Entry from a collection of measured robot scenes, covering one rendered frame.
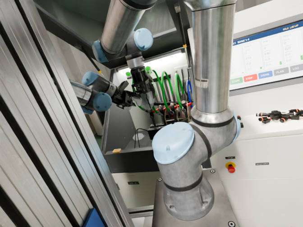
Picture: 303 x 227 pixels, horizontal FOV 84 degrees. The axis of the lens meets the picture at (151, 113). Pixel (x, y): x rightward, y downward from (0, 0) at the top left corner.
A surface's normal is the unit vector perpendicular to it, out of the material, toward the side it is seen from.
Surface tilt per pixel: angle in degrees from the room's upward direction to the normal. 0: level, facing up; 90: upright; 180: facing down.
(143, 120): 90
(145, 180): 90
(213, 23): 99
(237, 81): 76
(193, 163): 92
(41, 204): 90
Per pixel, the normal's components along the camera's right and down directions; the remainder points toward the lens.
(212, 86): -0.28, 0.53
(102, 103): 0.64, 0.07
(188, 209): -0.21, 0.07
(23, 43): 0.95, -0.23
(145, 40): 0.47, 0.16
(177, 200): -0.53, 0.12
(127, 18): -0.06, 1.00
